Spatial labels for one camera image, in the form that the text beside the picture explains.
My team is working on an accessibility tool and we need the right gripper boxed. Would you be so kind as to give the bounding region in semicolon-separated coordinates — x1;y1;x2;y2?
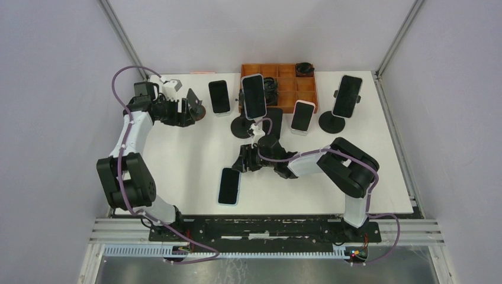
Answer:
231;143;276;173

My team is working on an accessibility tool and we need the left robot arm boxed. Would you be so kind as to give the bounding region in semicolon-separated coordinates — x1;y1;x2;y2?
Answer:
96;79;194;241

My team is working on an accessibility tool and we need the black phone flat on table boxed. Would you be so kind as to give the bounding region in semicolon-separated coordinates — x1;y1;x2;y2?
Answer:
262;107;283;140

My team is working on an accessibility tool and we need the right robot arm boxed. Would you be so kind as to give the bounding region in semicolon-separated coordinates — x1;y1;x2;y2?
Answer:
231;134;380;241

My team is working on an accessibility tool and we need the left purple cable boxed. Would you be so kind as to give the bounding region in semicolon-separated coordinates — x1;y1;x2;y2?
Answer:
111;66;220;265

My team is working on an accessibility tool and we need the black round object in tray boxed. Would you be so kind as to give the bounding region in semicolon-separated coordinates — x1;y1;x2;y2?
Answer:
295;62;315;78

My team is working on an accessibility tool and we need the white folding phone stand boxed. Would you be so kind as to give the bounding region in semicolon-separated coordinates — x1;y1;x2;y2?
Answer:
214;111;231;117

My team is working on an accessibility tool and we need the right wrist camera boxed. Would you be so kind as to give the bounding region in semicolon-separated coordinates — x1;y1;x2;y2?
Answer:
247;124;265;139

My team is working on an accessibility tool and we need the brown base phone stand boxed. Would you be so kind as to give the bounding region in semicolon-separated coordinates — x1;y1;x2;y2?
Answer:
186;88;207;121

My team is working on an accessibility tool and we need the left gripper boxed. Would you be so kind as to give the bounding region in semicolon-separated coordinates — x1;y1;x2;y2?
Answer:
155;95;195;128

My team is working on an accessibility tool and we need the orange compartment tray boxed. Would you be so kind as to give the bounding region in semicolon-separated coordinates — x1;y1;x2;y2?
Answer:
240;63;318;114

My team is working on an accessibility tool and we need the blue case phone on table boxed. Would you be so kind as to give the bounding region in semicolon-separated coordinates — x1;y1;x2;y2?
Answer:
217;167;241;205

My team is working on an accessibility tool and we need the white phone on small stand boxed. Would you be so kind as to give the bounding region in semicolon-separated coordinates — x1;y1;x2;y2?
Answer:
290;100;316;135

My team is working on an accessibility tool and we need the white slotted cable duct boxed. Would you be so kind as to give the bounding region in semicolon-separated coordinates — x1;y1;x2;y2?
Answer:
103;244;349;260

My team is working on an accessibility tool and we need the black round phone stand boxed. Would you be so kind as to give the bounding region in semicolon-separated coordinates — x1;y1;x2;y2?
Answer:
230;89;255;139

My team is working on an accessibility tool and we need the aluminium frame rail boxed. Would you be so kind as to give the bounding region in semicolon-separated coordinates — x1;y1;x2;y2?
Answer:
89;218;445;246

